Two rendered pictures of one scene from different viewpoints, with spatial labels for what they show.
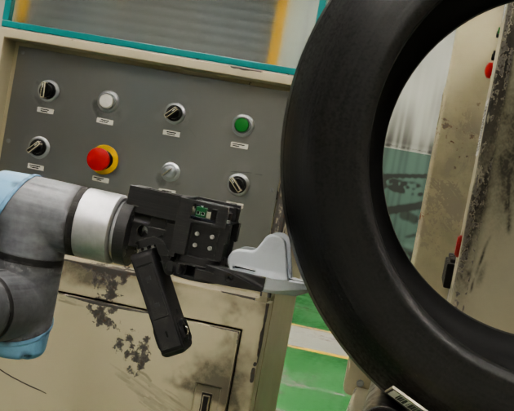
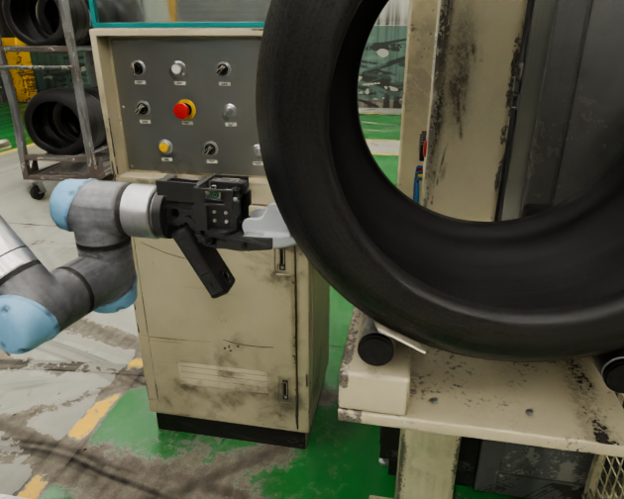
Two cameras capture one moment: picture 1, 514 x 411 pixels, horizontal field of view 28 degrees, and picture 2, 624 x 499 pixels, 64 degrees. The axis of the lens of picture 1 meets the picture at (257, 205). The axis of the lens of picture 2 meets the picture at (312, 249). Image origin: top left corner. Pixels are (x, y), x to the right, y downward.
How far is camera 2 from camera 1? 0.45 m
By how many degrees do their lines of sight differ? 20
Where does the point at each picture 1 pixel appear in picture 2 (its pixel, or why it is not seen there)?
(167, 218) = (190, 202)
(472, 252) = (435, 156)
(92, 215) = (132, 210)
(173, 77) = (216, 44)
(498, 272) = (456, 168)
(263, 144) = not seen: hidden behind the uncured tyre
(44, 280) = (116, 258)
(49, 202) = (98, 204)
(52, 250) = (115, 236)
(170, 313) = (210, 270)
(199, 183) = (250, 115)
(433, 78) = not seen: outside the picture
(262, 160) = not seen: hidden behind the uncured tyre
